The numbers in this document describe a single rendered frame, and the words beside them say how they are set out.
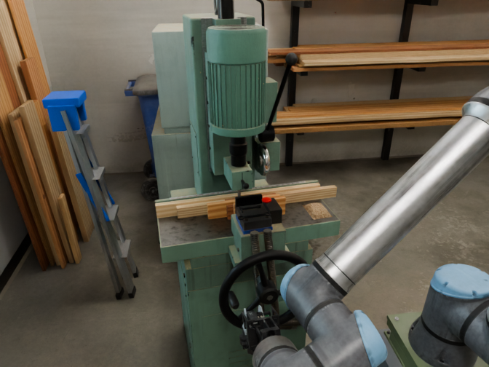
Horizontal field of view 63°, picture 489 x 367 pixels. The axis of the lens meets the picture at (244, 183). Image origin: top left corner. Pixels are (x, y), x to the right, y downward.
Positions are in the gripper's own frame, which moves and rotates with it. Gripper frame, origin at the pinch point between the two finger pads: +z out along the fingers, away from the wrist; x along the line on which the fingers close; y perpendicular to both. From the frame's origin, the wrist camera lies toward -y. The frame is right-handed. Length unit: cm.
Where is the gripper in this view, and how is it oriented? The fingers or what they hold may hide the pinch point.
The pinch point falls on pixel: (251, 322)
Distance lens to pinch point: 104.3
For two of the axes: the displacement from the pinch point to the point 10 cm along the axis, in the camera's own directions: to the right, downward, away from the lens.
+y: -1.0, -9.9, -1.1
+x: -9.7, 1.2, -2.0
